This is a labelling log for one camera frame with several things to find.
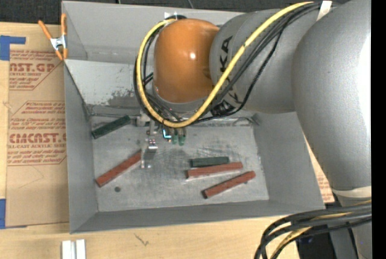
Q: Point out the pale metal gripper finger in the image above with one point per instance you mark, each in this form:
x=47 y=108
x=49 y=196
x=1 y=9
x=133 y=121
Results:
x=149 y=158
x=151 y=141

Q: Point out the red-brown flat block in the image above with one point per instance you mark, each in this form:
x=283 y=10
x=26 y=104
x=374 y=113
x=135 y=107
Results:
x=213 y=170
x=118 y=168
x=228 y=184

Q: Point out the grey metal bin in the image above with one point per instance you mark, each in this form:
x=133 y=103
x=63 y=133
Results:
x=169 y=191

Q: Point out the dark green flat block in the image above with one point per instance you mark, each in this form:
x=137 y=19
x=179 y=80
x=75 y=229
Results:
x=209 y=161
x=111 y=127

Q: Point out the brown cardboard board red print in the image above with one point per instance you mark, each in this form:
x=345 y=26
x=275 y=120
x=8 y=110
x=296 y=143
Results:
x=33 y=185

